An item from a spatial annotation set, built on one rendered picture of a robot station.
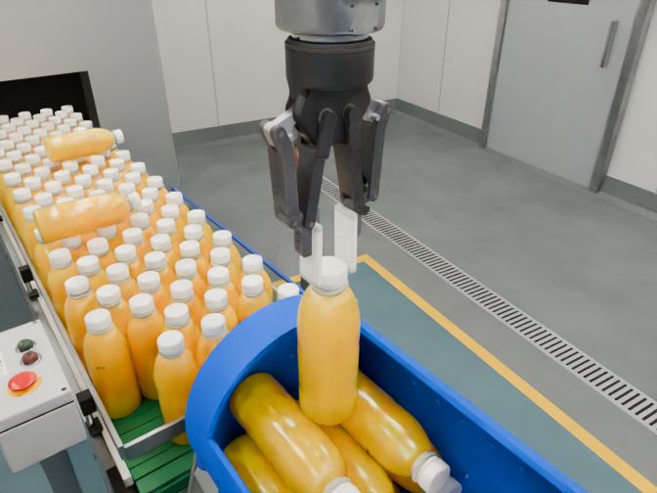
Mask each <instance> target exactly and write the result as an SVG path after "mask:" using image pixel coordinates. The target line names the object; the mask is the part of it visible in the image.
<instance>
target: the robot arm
mask: <svg viewBox="0 0 657 493"><path fill-rule="evenodd" d="M385 11H386V0H275V22H276V26H277V28H278V29H280V30H282V31H285V32H289V33H291V35H289V36H288V37H287V39H286V40H285V77H286V80H287V84H288V88H289V95H288V99H287V101H286V104H285V112H284V113H283V114H281V115H280V116H278V117H277V118H276V119H274V120H273V121H269V120H267V119H264V120H262V121H261V122H260V124H259V131H260V133H261V135H262V137H263V139H264V141H265V143H266V145H267V149H268V158H269V166H270V175H271V184H272V193H273V202H274V210H275V217H276V218H277V219H278V220H279V221H281V222H282V223H284V224H285V225H286V226H287V227H289V228H290V229H294V249H295V251H296V252H297V253H298V254H299V255H300V276H301V277H302V278H303V279H305V280H306V281H307V282H308V283H310V284H311V285H312V286H313V287H315V288H316V289H317V288H319V287H321V286H322V253H323V226H322V225H320V224H319V223H317V222H316V218H317V212H318V205H319V198H320V192H321V186H322V180H323V173H324V166H325V161H326V159H328V158H329V153H330V146H333V152H334V159H335V165H336V172H337V179H338V186H339V193H340V198H341V202H342V203H343V204H344V205H342V204H340V203H339V204H336V205H335V206H334V256H335V257H339V258H341V259H343V260H344V261H345V262H346V263H347V266H348V271H349V272H350V273H351V274H352V273H354V272H356V264H357V238H358V237H360V234H361V226H362V224H361V223H362V214H363V215H366V214H367V213H368V212H369V211H370V207H369V206H368V205H366V203H367V202H369V201H371V202H374V201H376V200H377V198H378V193H379V184H380V174H381V166H382V157H383V147H384V138H385V129H386V126H387V123H388V120H389V117H390V115H391V113H392V105H391V104H389V103H386V102H383V101H380V100H378V99H375V98H372V97H371V93H370V90H369V87H368V85H369V84H370V83H371V82H372V80H373V71H374V51H375V41H374V40H373V38H372V37H371V36H370V35H369V34H370V33H374V32H378V31H380V30H382V29H383V27H384V25H385ZM293 126H294V127H295V129H296V130H297V131H298V137H297V145H296V148H297V151H298V153H299V156H298V163H297V170H295V158H294V150H293V146H292V144H291V142H293V141H294V136H293V134H292V128H293ZM367 183H368V186H367Z"/></svg>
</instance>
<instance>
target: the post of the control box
mask: <svg viewBox="0 0 657 493"><path fill-rule="evenodd" d="M40 464H41V467H42V469H43V470H44V473H45V475H46V477H47V480H48V482H49V484H50V487H51V489H52V491H53V493H83V492H82V489H81V487H80V484H79V482H78V479H77V476H76V474H75V471H74V468H73V466H72V463H71V460H70V458H69V455H68V453H67V450H66V449H65V450H63V451H61V452H59V453H57V454H55V455H53V456H50V457H48V458H46V459H44V460H42V461H40Z"/></svg>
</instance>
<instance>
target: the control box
mask: <svg viewBox="0 0 657 493"><path fill-rule="evenodd" d="M24 338H29V339H31V340H32V341H33V346H32V347H31V348H29V349H28V350H25V351H19V350H18V349H17V344H18V342H19V341H20V340H22V339H24ZM27 351H35V352H37V354H38V359H37V360H36V361H34V362H32V363H29V364H25V363H23V362H22V356H23V355H24V354H25V353H26V352H27ZM0 360H1V362H2V363H0V365H2V366H3V367H2V366H0V371H1V369H4V370H2V371H1V372H0V373H1V374H0V376H1V377H0V449H1V451H2V453H3V455H4V457H5V459H6V461H7V463H8V465H9V468H10V470H11V472H12V473H16V472H18V471H21V470H23V469H25V468H28V467H30V466H32V465H34V464H36V463H38V462H40V461H42V460H44V459H46V458H48V457H50V456H53V455H55V454H57V453H59V452H61V451H63V450H65V449H66V448H68V447H70V446H72V445H74V444H77V443H79V442H81V441H83V440H85V439H86V438H87V434H86V431H85V428H84V425H83V422H82V421H81V418H80V415H79V412H78V409H77V406H76V403H75V401H74V397H73V394H72V391H71V389H70V387H69V384H68V382H67V380H66V376H65V374H64V372H63V370H62V368H61V365H60V363H59V361H58V359H57V356H56V354H55V352H54V350H53V347H52V345H51V343H50V341H49V339H48V337H47V335H46V333H45V331H44V328H43V326H42V324H41V322H40V320H36V321H33V322H30V323H28V324H25V325H22V326H19V327H16V328H13V329H10V330H8V331H6V332H3V333H0ZM25 371H31V372H34V373H35V374H36V376H37V380H36V382H35V383H34V384H33V385H32V386H31V387H29V388H27V389H24V390H20V391H13V390H11V389H9V387H8V381H9V380H10V378H12V377H13V376H14V375H16V374H18V373H21V372H25ZM2 372H3V373H2ZM4 374H5V375H4ZM2 375H3V376H2Z"/></svg>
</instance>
